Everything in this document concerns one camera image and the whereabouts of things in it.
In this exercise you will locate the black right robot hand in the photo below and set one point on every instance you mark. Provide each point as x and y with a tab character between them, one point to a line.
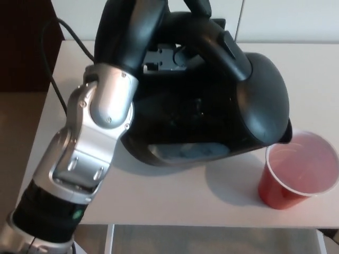
331	233

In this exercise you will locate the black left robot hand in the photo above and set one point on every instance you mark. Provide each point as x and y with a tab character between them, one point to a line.
119	34

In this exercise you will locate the black electric kettle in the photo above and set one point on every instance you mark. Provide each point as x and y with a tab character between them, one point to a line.
212	105

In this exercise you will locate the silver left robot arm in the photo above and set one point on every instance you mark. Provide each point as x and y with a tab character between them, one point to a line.
87	137

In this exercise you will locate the white cabinet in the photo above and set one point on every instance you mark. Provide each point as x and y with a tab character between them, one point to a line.
278	18

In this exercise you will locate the white table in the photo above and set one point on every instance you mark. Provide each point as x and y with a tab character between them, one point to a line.
159	198

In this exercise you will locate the red plastic cup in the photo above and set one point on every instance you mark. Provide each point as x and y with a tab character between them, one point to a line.
275	193

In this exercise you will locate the dark brown cabinet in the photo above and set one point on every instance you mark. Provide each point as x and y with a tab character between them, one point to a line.
21	39

